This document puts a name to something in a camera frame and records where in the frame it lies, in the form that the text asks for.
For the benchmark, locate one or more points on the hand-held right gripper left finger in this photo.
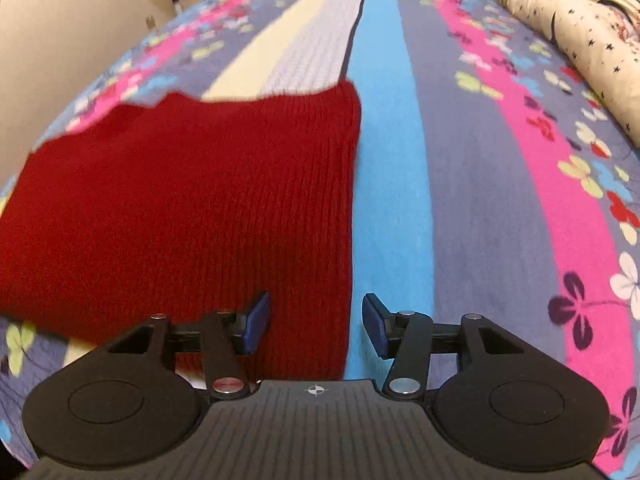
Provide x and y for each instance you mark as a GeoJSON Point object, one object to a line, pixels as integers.
{"type": "Point", "coordinates": [257, 321]}

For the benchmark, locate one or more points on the beige patterned quilt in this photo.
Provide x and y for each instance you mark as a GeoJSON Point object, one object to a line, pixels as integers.
{"type": "Point", "coordinates": [575, 25]}

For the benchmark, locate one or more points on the low wall outlet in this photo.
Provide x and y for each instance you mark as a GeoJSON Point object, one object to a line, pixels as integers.
{"type": "Point", "coordinates": [150, 23]}

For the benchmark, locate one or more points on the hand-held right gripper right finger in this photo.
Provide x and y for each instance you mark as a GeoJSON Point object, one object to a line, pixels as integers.
{"type": "Point", "coordinates": [372, 321]}

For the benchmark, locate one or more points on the red knitted sweater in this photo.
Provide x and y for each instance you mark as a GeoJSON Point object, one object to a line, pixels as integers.
{"type": "Point", "coordinates": [190, 210]}

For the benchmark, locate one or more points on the floral striped bed sheet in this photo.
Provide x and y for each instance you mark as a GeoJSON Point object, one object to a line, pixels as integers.
{"type": "Point", "coordinates": [475, 170]}

